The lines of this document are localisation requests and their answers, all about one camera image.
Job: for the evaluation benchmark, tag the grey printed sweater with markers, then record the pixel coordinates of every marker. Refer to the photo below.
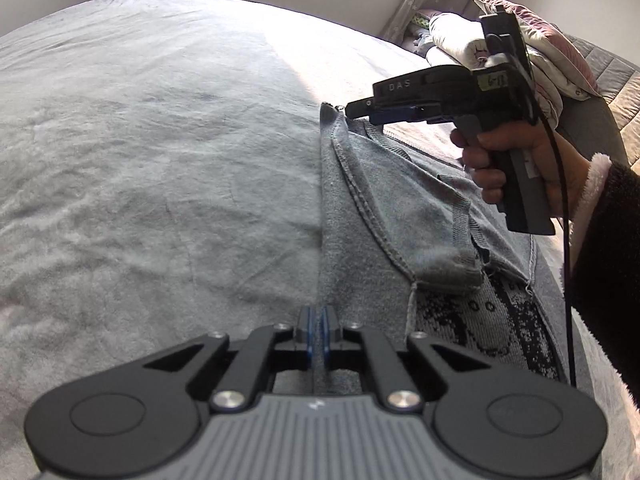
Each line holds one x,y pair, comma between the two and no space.
390,200

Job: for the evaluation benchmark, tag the person's right forearm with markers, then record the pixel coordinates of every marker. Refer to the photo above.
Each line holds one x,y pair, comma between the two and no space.
610,270

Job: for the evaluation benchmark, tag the grey bed sheet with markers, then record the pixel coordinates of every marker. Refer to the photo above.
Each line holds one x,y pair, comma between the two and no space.
150,150

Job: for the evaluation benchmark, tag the white folded quilt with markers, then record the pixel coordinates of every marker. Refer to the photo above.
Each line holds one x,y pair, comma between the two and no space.
455,40

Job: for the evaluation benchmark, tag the mauve pillow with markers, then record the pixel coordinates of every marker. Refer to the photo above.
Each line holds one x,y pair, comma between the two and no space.
560,45

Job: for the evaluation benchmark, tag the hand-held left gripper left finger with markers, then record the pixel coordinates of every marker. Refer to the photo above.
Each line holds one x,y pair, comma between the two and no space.
307,332

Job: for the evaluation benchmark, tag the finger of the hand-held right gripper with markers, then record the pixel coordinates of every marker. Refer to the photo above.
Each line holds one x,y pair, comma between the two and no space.
400,116
360,107

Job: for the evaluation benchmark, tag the grey quilted blanket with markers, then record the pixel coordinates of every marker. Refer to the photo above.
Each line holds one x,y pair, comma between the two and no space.
615,80

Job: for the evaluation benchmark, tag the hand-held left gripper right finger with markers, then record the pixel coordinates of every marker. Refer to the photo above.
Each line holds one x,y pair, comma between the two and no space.
331,332

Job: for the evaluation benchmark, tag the black smartphone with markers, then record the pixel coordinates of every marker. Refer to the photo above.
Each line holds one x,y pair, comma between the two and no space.
505,40

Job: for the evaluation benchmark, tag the person's right hand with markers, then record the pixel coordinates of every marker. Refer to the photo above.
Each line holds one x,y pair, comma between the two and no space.
550,160

